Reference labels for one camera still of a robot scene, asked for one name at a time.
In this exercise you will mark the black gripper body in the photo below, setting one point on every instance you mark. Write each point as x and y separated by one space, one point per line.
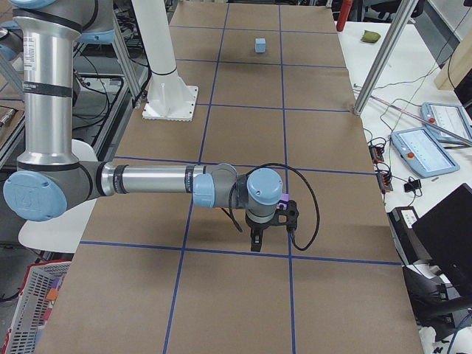
259 226

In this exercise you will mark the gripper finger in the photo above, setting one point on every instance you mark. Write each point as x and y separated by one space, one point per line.
259 240
254 240

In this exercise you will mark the light blue foam block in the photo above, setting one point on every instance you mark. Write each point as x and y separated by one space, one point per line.
260 45

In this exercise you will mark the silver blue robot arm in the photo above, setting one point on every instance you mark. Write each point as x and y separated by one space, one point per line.
50 30

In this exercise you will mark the near blue teach pendant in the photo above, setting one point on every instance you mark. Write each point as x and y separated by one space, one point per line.
423 153

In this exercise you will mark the blue teach pendant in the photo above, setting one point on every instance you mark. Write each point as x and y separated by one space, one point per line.
423 153
450 117

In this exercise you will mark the black laptop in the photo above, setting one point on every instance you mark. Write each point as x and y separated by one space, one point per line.
445 232

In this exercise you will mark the olive green bean bag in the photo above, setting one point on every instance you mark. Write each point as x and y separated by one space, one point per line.
370 37

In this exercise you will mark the far blue teach pendant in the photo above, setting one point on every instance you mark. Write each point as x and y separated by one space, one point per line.
450 117

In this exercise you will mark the white perforated plastic basket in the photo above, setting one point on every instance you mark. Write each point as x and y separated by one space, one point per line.
33 306

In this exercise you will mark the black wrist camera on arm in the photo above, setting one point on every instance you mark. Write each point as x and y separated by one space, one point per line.
288 215

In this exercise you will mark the white pedestal column with base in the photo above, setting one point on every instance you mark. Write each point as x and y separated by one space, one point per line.
168 97

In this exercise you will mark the aluminium frame post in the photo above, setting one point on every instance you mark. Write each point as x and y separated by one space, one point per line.
390 40

